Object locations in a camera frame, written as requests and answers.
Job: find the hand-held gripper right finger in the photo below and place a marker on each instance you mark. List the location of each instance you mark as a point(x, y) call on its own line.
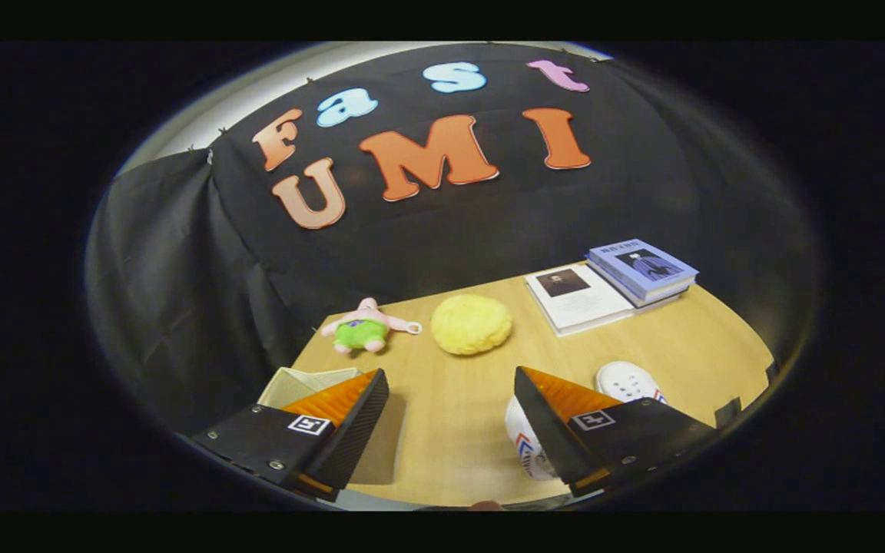
point(546, 438)

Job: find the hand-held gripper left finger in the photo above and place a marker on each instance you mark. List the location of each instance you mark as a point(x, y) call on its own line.
point(350, 438)

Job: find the white canvas shoe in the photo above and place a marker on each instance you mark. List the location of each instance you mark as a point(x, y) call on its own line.
point(523, 445)
point(623, 380)

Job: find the brown fabric storage box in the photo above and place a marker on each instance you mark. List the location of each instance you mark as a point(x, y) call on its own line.
point(296, 384)

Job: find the pink and green plush toy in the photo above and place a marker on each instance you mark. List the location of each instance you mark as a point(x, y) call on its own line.
point(362, 330)

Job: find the yellow plush ball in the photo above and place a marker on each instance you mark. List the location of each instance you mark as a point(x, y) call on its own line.
point(472, 324)

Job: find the white book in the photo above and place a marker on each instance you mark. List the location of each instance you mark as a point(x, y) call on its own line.
point(581, 303)

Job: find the black table clamp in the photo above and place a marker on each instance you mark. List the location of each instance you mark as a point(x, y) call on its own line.
point(771, 372)
point(727, 413)

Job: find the blue book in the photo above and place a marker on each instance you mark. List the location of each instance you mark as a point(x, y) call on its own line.
point(642, 269)

